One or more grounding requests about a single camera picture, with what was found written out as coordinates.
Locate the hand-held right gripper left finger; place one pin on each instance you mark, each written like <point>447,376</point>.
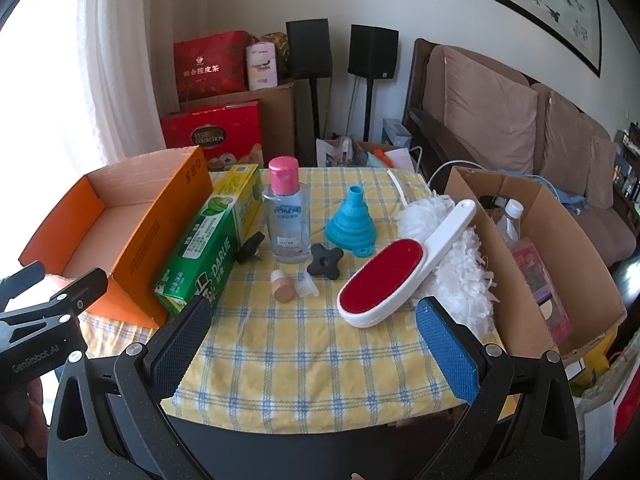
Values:
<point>180,345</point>

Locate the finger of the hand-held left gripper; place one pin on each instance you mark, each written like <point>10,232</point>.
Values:
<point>82,287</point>
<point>22,280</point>

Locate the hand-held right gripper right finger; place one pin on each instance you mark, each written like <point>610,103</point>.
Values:
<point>445,350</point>

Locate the orange cardboard box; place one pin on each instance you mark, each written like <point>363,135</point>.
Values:
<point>150,240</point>

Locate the white fluffy duster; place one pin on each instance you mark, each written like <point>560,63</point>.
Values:
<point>460,265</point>

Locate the red white lint brush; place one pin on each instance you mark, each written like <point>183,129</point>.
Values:
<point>380,280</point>

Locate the green toothpaste box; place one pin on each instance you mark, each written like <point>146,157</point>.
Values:
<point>210,240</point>

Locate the black cross knob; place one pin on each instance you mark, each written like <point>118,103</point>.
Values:
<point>248,251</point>
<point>324,261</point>

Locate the small bottle wooden cap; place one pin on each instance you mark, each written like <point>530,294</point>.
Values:
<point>283,290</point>

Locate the small clear plastic cap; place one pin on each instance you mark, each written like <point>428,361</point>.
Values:
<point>307,290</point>

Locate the blue silicone funnel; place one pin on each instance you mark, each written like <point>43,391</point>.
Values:
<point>347,225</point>

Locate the clear bottle pink cap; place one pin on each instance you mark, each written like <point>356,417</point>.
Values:
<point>287,220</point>

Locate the person's left hand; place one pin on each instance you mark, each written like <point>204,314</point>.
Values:
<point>39,410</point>

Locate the yellow plaid tablecloth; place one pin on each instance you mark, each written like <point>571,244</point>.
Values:
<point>300,350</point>

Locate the pink packet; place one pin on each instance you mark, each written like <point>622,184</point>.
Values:
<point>540,275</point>

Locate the clear bottle white cap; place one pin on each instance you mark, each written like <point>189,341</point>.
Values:
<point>511,225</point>

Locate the yellow bag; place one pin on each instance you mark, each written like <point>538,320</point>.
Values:
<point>600,360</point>

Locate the red paper bag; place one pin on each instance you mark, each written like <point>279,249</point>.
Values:
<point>627,400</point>

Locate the white paper bag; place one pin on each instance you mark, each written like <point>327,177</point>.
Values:
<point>400,160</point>

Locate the blue cloth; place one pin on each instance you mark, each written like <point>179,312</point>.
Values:
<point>570,200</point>

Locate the red chocolate gift box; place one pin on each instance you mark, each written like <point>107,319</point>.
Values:
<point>210,125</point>

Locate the blue white box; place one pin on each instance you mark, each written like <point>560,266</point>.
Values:
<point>395,132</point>

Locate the brown sofa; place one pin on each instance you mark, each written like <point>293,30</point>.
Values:
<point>425,125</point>

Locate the white plastic bag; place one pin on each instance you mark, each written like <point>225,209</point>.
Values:
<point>327,152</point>

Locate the white curtain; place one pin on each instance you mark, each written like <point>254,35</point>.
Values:
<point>115,60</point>

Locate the small brown sofa cushion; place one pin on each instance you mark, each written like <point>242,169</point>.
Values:
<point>606,170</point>

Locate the large brown cardboard box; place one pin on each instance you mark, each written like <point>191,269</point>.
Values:
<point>277,120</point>

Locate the black speaker stand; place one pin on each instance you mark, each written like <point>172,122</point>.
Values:
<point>369,110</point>
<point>312,110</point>

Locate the cluttered shelf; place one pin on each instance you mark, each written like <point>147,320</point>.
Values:
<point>627,175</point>

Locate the red gift bag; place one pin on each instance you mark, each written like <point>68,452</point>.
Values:
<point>210,65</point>

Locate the white pink tissue pack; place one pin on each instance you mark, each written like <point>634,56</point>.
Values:
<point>261,67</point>

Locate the black speaker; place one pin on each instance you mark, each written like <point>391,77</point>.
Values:
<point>309,50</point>
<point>372,52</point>

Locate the gold bag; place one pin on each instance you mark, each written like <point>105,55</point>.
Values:
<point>280,45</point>

